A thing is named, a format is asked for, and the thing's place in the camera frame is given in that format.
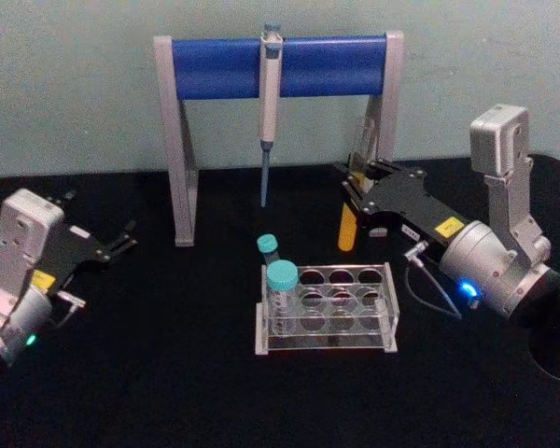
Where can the grey stand with blue bar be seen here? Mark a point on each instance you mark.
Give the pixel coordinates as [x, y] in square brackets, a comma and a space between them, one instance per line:
[224, 67]

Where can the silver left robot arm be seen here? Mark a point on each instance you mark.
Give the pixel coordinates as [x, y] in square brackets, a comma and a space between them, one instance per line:
[14, 289]

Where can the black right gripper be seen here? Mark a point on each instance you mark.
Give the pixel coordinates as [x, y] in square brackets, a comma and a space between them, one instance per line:
[401, 200]

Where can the black table cloth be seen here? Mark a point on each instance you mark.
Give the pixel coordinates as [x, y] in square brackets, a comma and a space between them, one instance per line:
[168, 396]

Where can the clear tube large teal cap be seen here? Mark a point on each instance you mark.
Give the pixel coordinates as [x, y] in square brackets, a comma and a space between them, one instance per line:
[283, 275]

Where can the grey pipette with blue tip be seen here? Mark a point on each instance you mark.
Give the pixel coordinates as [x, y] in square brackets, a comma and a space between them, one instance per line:
[270, 112]

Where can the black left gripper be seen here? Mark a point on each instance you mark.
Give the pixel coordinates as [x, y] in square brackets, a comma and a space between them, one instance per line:
[72, 247]

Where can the clear tube small teal cap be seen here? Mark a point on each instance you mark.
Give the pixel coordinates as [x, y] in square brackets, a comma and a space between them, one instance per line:
[267, 243]

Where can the clear tube with orange end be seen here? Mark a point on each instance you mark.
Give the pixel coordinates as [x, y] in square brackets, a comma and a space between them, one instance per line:
[347, 233]

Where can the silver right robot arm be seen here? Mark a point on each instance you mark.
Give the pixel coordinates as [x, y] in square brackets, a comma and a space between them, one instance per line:
[485, 270]

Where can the clear acrylic tube rack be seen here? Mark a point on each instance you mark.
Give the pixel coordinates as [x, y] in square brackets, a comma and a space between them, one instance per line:
[336, 322]

